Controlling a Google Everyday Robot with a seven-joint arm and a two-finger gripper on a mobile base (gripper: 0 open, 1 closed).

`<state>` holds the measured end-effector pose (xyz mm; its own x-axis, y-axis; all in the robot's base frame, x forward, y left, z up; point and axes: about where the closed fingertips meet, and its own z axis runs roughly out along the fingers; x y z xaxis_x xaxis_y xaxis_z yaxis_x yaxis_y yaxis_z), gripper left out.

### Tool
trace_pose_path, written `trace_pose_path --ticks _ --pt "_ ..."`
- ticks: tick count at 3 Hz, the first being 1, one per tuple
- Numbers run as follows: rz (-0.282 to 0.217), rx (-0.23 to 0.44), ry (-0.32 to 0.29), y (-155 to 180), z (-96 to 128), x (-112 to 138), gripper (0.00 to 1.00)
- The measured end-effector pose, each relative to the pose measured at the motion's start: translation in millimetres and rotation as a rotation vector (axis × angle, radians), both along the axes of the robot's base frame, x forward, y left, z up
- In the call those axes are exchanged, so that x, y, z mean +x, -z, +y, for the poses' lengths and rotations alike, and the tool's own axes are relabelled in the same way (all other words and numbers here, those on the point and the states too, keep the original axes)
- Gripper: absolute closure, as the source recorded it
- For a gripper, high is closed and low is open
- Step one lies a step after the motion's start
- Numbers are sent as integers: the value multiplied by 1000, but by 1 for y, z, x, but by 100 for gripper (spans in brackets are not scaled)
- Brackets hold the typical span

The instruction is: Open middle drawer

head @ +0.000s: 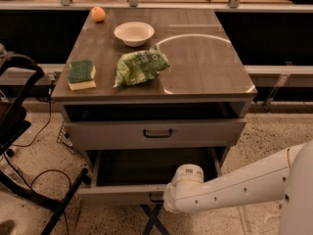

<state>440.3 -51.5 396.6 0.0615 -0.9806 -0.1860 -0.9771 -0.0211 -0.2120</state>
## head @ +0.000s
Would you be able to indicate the grey drawer cabinet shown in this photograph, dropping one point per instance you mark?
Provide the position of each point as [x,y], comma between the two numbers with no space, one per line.
[170,90]

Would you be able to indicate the grey top drawer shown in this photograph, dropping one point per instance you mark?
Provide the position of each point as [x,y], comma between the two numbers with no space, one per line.
[154,134]

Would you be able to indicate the orange fruit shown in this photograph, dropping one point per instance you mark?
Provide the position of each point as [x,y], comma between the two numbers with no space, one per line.
[98,14]

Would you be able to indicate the green yellow sponge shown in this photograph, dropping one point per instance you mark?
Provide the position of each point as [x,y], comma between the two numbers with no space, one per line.
[81,75]

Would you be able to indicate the white bowl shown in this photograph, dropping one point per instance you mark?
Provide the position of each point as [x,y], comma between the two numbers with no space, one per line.
[134,34]

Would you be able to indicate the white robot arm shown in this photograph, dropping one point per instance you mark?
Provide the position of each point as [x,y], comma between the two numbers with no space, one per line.
[286,176]

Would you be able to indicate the blue tape cross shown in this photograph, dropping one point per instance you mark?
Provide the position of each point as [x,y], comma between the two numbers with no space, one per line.
[153,220]

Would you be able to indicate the grey drawer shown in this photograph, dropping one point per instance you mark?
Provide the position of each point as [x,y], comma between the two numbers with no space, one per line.
[154,134]
[138,177]

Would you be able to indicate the wire basket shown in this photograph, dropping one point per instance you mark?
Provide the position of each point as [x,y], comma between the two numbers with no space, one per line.
[64,140]

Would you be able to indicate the green chip bag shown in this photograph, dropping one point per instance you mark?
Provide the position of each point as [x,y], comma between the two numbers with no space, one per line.
[140,66]

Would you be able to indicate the black chair frame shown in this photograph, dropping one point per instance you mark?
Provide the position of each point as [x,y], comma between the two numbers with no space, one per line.
[12,125]

